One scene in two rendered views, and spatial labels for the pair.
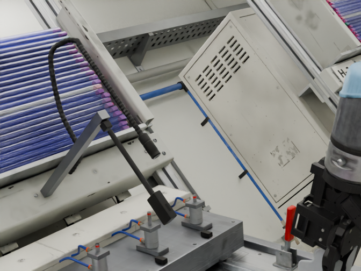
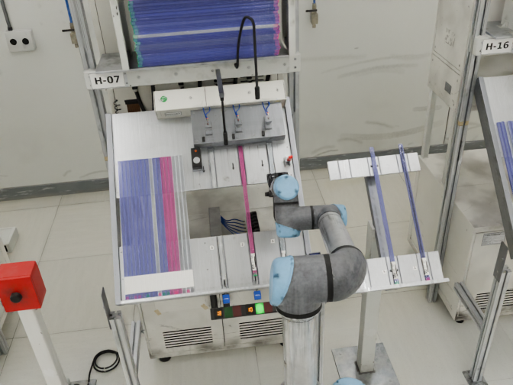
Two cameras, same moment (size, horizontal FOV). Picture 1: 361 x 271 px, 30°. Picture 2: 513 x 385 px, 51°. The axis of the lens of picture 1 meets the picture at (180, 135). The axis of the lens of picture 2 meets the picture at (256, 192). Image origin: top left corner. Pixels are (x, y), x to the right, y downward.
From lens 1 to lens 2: 1.50 m
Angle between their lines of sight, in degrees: 61
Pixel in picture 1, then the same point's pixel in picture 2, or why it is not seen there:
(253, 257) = (282, 147)
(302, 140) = (457, 44)
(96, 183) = (246, 73)
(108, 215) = (242, 90)
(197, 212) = (266, 122)
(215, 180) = not seen: outside the picture
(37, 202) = (211, 74)
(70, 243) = (213, 100)
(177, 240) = (252, 127)
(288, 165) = (446, 44)
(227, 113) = not seen: outside the picture
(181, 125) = not seen: outside the picture
